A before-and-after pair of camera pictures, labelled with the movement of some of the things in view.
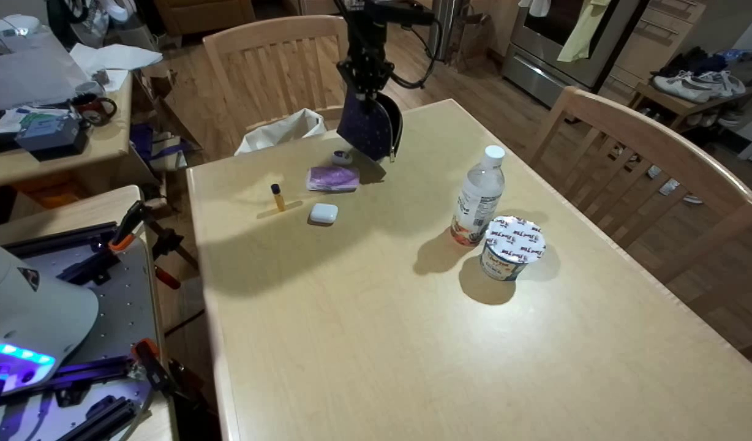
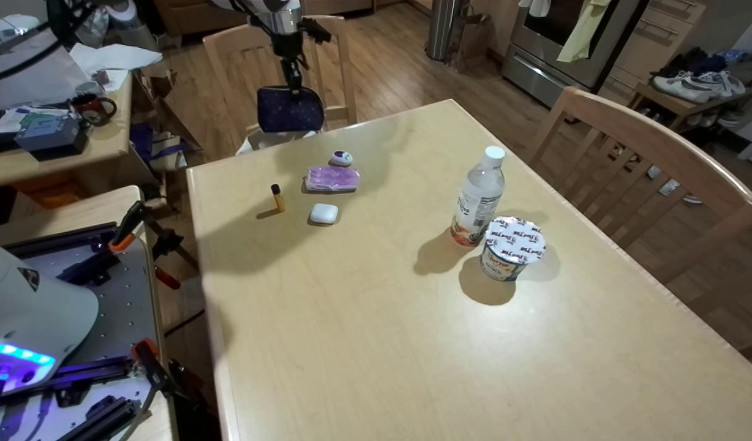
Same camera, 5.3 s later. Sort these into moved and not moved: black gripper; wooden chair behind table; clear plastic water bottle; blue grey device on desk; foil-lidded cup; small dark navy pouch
Moved: small dark navy pouch; black gripper
Not moved: clear plastic water bottle; foil-lidded cup; wooden chair behind table; blue grey device on desk
